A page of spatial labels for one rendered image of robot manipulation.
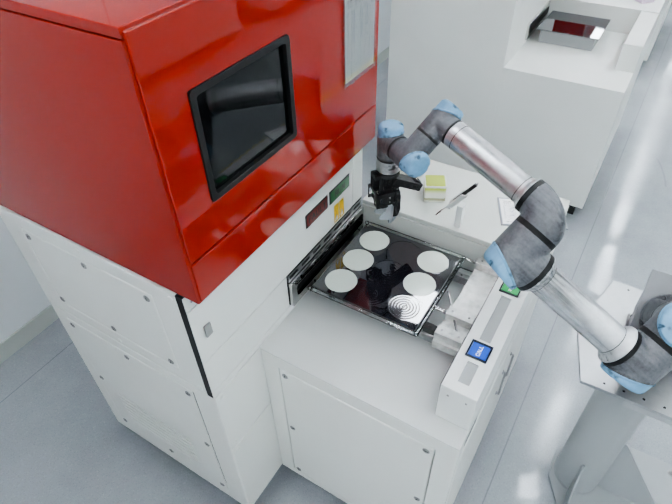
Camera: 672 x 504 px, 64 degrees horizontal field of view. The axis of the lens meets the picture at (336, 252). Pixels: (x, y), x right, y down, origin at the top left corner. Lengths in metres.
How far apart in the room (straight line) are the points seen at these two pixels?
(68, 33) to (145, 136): 0.19
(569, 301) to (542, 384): 1.26
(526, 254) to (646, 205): 2.55
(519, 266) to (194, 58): 0.86
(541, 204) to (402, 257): 0.55
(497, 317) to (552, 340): 1.30
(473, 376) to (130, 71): 1.02
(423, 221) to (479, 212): 0.19
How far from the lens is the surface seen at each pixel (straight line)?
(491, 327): 1.52
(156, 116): 0.95
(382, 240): 1.80
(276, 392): 1.77
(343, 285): 1.65
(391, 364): 1.57
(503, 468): 2.39
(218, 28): 1.02
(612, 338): 1.49
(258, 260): 1.42
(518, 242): 1.35
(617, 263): 3.35
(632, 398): 1.68
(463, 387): 1.38
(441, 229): 1.79
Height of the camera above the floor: 2.09
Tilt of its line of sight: 43 degrees down
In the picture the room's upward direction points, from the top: 2 degrees counter-clockwise
